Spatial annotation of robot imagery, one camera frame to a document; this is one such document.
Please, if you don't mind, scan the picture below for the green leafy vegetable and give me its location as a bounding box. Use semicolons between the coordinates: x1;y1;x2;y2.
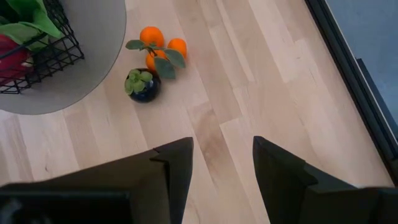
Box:
0;0;65;52

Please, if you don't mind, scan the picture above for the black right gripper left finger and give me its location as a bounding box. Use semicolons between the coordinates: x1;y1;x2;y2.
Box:
0;136;195;224

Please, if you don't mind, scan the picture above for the leafy tangerine cluster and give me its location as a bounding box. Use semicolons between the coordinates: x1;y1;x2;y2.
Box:
125;26;188;80

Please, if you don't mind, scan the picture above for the black wire basket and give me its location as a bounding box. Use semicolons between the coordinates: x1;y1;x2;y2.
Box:
0;0;85;95

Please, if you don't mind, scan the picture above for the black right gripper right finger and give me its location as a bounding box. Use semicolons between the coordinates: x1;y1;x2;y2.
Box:
252;136;398;224

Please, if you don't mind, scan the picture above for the black bar behind table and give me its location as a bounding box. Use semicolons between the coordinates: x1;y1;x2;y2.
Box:
356;58;398;125

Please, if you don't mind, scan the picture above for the dark mangosteen with green cap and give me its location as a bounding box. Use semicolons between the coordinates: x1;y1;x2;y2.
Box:
124;68;162;103

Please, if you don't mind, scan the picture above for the pink dragon fruit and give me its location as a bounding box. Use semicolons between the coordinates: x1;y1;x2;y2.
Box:
0;34;34;85

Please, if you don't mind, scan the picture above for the round grey mat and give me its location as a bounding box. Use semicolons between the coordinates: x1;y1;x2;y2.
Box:
0;0;127;116

